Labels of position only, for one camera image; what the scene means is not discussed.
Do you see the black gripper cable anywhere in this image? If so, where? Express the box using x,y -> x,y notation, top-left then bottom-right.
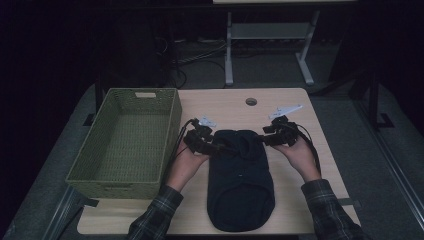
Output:
162,118 -> 200,183
289,122 -> 323,176

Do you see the person's left hand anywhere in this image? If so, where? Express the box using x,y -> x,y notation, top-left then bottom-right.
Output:
165,141 -> 211,193

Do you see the black metal stand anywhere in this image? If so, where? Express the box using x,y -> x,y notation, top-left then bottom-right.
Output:
348,68 -> 396,130

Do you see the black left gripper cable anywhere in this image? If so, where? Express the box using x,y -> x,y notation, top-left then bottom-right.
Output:
162,118 -> 200,183

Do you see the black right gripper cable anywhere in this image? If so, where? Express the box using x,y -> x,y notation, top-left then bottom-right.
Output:
289,122 -> 323,176

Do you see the dark navy garment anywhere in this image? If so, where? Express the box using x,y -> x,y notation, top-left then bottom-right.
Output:
206,129 -> 276,233

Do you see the person's right hand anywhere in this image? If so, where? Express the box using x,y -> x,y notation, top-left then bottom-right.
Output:
271,134 -> 323,183

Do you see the bundle of floor cables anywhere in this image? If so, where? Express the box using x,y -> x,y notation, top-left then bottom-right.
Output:
154,35 -> 228,88

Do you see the green woven basket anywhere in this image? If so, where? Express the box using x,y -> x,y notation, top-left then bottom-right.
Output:
65,87 -> 183,200

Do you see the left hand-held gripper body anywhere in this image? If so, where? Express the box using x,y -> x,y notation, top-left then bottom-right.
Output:
183,116 -> 218,156

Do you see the grey metal floor rail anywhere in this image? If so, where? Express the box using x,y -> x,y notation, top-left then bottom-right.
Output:
353,99 -> 424,222
42,184 -> 100,240

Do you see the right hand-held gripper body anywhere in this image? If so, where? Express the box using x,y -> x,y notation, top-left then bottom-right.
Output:
262,104 -> 305,148

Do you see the white metal desk frame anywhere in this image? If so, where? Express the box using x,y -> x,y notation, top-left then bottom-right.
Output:
213,0 -> 358,87

